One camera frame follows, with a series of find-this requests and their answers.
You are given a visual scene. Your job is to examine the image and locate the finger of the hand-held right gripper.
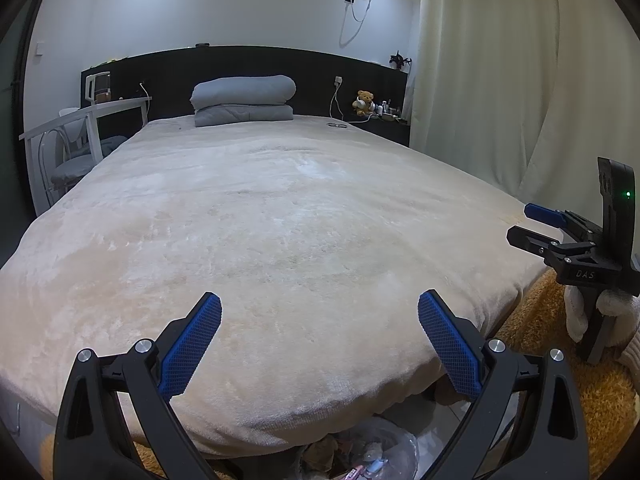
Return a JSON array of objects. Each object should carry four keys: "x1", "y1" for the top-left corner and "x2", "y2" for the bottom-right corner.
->
[
  {"x1": 524, "y1": 203, "x2": 603, "y2": 235},
  {"x1": 506, "y1": 225, "x2": 598, "y2": 268}
]

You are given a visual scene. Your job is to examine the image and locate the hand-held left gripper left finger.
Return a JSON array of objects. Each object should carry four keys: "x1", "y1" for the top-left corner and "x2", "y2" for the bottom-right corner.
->
[{"x1": 52, "y1": 291, "x2": 223, "y2": 480}]

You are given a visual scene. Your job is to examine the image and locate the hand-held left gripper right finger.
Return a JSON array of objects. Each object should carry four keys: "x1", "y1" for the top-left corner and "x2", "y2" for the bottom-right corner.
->
[{"x1": 418, "y1": 289, "x2": 591, "y2": 480}]

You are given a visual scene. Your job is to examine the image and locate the person's right hand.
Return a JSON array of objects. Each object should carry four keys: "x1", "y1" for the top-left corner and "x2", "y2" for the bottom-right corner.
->
[{"x1": 564, "y1": 287, "x2": 640, "y2": 343}]

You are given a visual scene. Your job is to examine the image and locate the beige plush blanket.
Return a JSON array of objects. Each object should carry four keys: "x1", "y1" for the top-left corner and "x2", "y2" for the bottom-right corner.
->
[{"x1": 0, "y1": 114, "x2": 563, "y2": 458}]

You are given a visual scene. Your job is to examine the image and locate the person's left leg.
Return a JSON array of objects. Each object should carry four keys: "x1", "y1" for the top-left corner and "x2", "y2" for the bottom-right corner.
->
[{"x1": 37, "y1": 432, "x2": 168, "y2": 480}]

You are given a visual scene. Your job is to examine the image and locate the person's leg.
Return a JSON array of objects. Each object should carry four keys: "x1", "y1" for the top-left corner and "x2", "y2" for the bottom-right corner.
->
[
  {"x1": 37, "y1": 432, "x2": 168, "y2": 480},
  {"x1": 492, "y1": 267, "x2": 640, "y2": 480}
]

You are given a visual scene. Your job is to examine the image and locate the cream curtain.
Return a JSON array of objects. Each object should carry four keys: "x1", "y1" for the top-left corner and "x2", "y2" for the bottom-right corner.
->
[{"x1": 407, "y1": 0, "x2": 640, "y2": 256}]

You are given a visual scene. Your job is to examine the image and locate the person's right leg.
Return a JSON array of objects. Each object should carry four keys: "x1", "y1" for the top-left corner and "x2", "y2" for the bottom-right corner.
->
[{"x1": 492, "y1": 267, "x2": 640, "y2": 480}]

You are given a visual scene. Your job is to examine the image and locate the black bedside table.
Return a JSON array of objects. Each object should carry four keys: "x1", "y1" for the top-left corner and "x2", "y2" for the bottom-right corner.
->
[{"x1": 345, "y1": 119, "x2": 411, "y2": 148}]

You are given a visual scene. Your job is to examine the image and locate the brown teddy bear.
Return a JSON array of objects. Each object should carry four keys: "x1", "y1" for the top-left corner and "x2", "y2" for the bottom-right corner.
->
[{"x1": 352, "y1": 90, "x2": 377, "y2": 116}]

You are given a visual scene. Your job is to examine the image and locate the white chair with grey cushion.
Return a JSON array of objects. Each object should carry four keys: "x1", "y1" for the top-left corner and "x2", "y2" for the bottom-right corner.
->
[{"x1": 40, "y1": 105, "x2": 128, "y2": 196}]

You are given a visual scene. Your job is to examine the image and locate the grey pillow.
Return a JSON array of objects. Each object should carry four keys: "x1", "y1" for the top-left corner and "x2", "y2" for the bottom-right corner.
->
[{"x1": 194, "y1": 105, "x2": 294, "y2": 128}]

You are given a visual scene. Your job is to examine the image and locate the white desk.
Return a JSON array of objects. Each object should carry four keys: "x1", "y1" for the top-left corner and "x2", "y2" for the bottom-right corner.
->
[{"x1": 19, "y1": 96, "x2": 153, "y2": 206}]

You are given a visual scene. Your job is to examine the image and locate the grey folded pillows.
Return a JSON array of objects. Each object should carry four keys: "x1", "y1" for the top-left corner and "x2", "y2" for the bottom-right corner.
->
[{"x1": 190, "y1": 75, "x2": 297, "y2": 110}]

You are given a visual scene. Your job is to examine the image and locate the black framed glass door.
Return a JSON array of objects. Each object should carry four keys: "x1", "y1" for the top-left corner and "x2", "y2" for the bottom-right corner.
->
[{"x1": 0, "y1": 0, "x2": 56, "y2": 261}]

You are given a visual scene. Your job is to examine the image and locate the black headboard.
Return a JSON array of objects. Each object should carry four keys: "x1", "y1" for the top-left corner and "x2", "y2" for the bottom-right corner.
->
[{"x1": 80, "y1": 46, "x2": 411, "y2": 126}]

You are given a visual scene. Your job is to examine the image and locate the white charger with cable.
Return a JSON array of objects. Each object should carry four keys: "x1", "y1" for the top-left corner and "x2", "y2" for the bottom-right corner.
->
[{"x1": 329, "y1": 76, "x2": 347, "y2": 122}]

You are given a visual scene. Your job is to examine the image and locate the white wall cable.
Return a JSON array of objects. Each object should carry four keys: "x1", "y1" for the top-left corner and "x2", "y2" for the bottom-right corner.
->
[{"x1": 339, "y1": 0, "x2": 377, "y2": 47}]

